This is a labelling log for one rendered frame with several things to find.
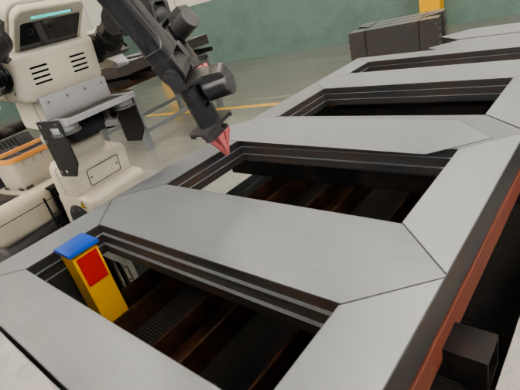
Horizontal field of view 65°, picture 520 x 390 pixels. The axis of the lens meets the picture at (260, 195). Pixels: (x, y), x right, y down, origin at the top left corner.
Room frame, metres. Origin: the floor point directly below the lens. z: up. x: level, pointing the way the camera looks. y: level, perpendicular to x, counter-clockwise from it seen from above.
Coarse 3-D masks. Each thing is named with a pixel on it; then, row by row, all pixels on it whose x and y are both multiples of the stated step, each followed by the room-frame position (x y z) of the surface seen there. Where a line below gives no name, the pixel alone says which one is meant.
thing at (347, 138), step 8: (360, 120) 0.98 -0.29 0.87; (368, 120) 0.96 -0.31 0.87; (376, 120) 0.94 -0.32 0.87; (384, 120) 0.93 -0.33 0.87; (344, 128) 0.94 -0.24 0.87; (352, 128) 0.93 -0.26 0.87; (360, 128) 0.92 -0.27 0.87; (368, 128) 0.90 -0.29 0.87; (336, 136) 0.91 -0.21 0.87; (344, 136) 0.89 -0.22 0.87; (352, 136) 0.88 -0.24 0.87; (360, 136) 0.87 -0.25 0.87; (328, 144) 0.87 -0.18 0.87; (336, 144) 0.86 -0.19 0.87; (344, 144) 0.85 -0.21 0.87; (352, 144) 0.83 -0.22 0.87
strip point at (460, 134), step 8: (456, 128) 0.77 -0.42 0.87; (464, 128) 0.76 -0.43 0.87; (472, 128) 0.75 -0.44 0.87; (448, 136) 0.74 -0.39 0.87; (456, 136) 0.73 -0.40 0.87; (464, 136) 0.72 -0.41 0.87; (472, 136) 0.71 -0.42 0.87; (480, 136) 0.70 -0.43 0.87; (488, 136) 0.69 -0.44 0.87; (440, 144) 0.72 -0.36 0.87; (448, 144) 0.71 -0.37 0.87; (456, 144) 0.70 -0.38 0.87; (464, 144) 0.69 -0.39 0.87; (432, 152) 0.69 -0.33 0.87
